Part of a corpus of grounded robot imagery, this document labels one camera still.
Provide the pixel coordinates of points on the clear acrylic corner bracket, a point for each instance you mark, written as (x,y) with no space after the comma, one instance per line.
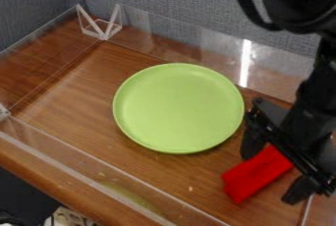
(101,29)

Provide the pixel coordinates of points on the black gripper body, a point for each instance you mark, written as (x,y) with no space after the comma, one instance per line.
(300,133)

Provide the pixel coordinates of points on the red block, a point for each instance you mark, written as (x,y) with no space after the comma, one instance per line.
(252,175)

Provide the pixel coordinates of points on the green round plate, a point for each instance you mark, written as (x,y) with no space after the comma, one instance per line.
(177,108)

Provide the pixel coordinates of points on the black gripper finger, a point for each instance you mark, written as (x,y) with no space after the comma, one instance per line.
(301,189)
(252,142)

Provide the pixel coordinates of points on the clear acrylic enclosure wall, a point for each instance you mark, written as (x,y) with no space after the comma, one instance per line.
(60,141)

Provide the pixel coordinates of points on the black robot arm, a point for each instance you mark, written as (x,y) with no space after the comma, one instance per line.
(304,16)

